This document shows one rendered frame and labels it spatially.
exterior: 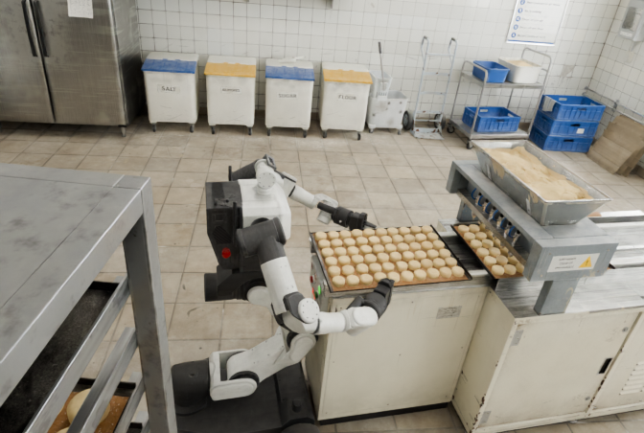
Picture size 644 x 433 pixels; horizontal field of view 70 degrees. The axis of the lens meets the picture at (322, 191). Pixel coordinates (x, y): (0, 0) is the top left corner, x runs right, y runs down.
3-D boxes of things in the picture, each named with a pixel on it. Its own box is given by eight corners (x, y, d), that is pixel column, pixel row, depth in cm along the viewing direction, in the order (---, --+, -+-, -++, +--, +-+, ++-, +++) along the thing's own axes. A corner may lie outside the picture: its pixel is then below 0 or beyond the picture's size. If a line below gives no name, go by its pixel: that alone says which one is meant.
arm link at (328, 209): (339, 230, 224) (319, 222, 229) (348, 211, 226) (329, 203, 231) (332, 223, 214) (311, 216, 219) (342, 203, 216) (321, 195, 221)
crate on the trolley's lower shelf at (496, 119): (499, 121, 598) (503, 106, 589) (517, 132, 566) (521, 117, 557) (460, 122, 584) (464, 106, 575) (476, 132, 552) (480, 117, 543)
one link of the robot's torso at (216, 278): (204, 309, 182) (203, 274, 174) (204, 287, 193) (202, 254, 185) (275, 303, 189) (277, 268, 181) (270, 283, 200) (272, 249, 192)
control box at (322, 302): (315, 279, 212) (318, 254, 205) (327, 316, 192) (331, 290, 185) (308, 279, 211) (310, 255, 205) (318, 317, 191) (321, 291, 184)
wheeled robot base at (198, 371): (168, 473, 196) (161, 423, 180) (172, 374, 240) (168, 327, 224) (313, 447, 212) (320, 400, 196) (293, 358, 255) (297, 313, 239)
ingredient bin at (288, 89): (264, 138, 530) (264, 71, 494) (264, 118, 586) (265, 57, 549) (310, 140, 537) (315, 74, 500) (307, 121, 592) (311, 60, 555)
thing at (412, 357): (423, 359, 266) (458, 230, 223) (448, 413, 236) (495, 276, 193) (303, 374, 250) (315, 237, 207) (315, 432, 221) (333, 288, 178)
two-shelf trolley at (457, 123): (501, 131, 619) (527, 45, 565) (527, 149, 570) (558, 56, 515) (444, 131, 599) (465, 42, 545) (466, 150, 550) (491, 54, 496)
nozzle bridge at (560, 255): (494, 216, 248) (512, 159, 232) (586, 311, 187) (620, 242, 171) (437, 218, 241) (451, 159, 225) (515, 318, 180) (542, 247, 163)
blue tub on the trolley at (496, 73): (491, 74, 560) (494, 60, 552) (508, 83, 525) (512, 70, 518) (468, 73, 554) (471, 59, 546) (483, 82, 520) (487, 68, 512)
